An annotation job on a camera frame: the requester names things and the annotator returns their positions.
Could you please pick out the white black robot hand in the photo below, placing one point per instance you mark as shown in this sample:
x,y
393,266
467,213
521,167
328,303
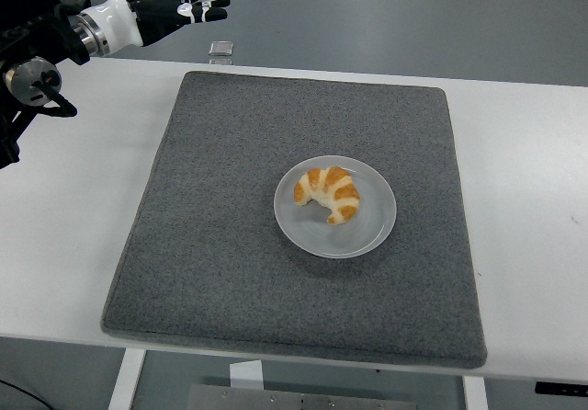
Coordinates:
x,y
119,19

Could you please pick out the golden striped croissant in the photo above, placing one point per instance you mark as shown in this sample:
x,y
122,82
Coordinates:
x,y
340,194

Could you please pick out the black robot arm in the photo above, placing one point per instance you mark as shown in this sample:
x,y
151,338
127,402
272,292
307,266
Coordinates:
x,y
32,79

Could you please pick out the pale grey round plate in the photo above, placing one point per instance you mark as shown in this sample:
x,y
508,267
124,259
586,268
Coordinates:
x,y
321,240

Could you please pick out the grey metal plate with screws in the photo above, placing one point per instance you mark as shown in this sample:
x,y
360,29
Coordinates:
x,y
298,401

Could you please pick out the small clear square floor box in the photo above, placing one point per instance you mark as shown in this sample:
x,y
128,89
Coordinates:
x,y
221,48

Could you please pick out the grey felt mat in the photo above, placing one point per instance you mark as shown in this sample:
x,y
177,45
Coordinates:
x,y
257,290

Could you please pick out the white table leg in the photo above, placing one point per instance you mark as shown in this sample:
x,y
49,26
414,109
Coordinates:
x,y
126,382
475,394

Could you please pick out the black table control panel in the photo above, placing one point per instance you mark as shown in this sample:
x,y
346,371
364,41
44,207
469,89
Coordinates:
x,y
560,388

